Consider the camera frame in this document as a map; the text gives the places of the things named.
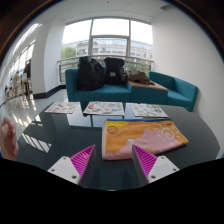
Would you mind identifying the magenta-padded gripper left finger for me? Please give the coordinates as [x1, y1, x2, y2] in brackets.
[47, 143, 100, 188]

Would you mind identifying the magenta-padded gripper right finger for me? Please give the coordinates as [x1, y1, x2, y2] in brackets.
[131, 143, 180, 188]

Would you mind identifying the orange pink printed towel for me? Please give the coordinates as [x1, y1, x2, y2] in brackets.
[101, 118, 189, 161]

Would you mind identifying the colourful sticker sheet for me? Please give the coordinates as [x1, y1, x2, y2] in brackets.
[44, 101, 81, 115]
[129, 102, 169, 119]
[82, 101, 126, 117]

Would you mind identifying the person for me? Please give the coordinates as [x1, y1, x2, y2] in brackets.
[11, 70, 22, 98]
[23, 59, 32, 96]
[0, 117, 20, 162]

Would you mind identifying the wood-topped teal side table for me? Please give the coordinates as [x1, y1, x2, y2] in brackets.
[127, 79, 170, 105]

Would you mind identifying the teal armchair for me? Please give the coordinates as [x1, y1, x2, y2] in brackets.
[148, 70, 200, 113]

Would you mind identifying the teal two-seat sofa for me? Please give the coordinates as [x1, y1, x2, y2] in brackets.
[64, 67, 133, 104]

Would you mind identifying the brown crumpled jacket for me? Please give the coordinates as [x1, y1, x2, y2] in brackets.
[125, 68, 156, 86]

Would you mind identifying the large black bag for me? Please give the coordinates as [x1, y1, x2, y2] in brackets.
[77, 55, 106, 92]

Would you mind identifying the black backpack with label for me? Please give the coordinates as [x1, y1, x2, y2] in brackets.
[103, 57, 126, 86]

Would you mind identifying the grey metal window railing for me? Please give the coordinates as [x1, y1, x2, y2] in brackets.
[57, 54, 155, 84]

